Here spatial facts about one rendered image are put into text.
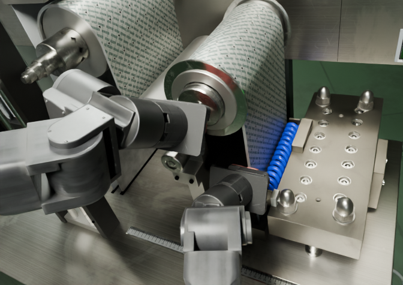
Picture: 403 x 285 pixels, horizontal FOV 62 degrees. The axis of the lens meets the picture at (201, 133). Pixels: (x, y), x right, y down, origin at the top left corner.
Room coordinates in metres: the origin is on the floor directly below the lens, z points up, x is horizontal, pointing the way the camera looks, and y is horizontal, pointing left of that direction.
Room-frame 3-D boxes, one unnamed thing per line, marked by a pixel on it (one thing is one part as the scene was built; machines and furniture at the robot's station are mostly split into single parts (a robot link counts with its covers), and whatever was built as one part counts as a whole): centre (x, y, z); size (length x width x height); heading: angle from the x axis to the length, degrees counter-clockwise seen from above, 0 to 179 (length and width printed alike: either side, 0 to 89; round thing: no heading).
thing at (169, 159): (0.41, 0.05, 1.18); 0.04 x 0.02 x 0.04; 55
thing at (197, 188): (0.44, 0.03, 1.05); 0.06 x 0.05 x 0.31; 145
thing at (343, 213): (0.32, -0.20, 1.05); 0.04 x 0.04 x 0.04
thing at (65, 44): (0.58, 0.20, 1.34); 0.06 x 0.06 x 0.06; 55
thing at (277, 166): (0.50, -0.16, 1.03); 0.21 x 0.04 x 0.03; 145
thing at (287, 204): (0.37, -0.12, 1.05); 0.04 x 0.04 x 0.04
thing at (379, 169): (0.44, -0.34, 0.97); 0.10 x 0.03 x 0.11; 145
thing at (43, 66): (0.53, 0.23, 1.34); 0.06 x 0.03 x 0.03; 145
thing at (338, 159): (0.48, -0.26, 1.00); 0.40 x 0.16 x 0.06; 145
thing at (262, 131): (0.51, -0.14, 1.10); 0.23 x 0.01 x 0.18; 145
